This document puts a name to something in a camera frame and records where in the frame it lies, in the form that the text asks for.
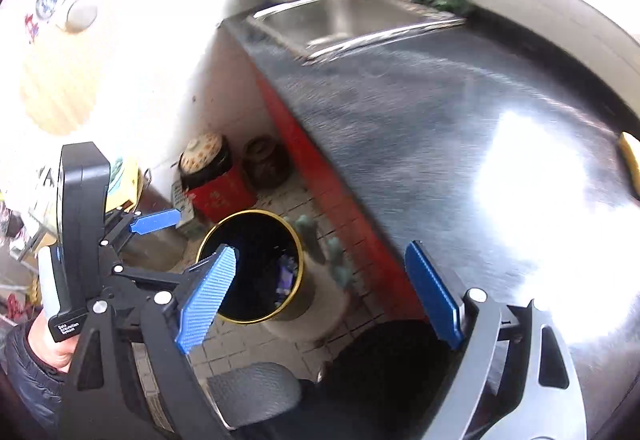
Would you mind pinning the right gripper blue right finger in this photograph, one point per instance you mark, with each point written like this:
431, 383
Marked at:
512, 377

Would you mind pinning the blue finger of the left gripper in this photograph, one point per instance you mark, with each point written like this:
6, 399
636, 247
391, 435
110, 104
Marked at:
121, 225
158, 281

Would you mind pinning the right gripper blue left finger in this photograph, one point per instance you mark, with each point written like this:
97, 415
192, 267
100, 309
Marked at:
103, 397

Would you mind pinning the black gold trash bin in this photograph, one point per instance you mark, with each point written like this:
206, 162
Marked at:
272, 279

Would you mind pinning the person's left hand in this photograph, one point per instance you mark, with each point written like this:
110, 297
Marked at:
58, 355

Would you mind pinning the yellow cardboard box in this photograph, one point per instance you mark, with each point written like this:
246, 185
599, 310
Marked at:
125, 185

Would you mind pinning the red canister with lid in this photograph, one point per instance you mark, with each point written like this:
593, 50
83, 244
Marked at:
213, 179

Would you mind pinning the dark brown clay pot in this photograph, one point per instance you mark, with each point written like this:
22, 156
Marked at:
265, 162

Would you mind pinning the yellow sponge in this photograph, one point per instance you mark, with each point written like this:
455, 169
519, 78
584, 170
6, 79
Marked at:
630, 149

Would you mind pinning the stainless steel sink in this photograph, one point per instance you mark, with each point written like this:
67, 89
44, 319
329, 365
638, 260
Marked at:
319, 30

